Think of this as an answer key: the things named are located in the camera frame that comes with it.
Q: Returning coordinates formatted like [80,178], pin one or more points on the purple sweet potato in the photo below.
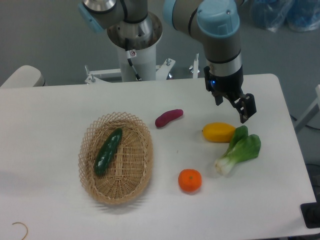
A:
[168,117]

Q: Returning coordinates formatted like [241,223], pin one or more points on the orange tangerine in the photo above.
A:
[189,180]

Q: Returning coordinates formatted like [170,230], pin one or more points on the green cucumber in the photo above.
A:
[107,151]

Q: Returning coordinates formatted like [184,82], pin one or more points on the white table leg frame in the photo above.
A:
[309,113]

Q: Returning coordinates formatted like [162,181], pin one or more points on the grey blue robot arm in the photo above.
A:
[213,23]

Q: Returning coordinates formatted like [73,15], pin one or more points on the blue plastic bag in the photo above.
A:
[300,15]

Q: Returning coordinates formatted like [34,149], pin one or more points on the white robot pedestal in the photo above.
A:
[135,44]

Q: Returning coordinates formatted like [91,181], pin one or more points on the green bok choy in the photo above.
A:
[242,147]

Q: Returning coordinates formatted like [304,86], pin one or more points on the black device at edge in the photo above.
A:
[311,214]

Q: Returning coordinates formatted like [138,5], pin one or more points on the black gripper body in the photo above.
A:
[228,86]

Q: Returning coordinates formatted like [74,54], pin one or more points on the yellow mango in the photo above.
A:
[218,132]

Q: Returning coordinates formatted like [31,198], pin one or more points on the woven wicker basket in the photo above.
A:
[130,169]

